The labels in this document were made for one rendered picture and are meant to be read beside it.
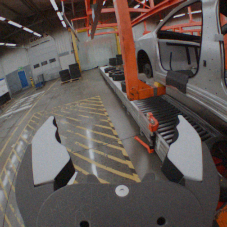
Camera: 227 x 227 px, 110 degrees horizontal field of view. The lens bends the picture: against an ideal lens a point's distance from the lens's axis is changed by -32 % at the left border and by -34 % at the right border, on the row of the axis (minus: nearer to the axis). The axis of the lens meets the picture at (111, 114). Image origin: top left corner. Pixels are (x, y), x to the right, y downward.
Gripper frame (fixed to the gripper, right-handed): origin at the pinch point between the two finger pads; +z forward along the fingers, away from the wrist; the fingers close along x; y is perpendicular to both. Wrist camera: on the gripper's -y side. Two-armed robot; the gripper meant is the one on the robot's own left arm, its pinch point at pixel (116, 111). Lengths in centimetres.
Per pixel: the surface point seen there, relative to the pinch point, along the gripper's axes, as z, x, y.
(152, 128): 91, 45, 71
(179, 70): 173, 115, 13
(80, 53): 1174, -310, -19
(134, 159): 89, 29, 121
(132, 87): 161, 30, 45
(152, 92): 168, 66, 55
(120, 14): 161, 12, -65
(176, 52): 185, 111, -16
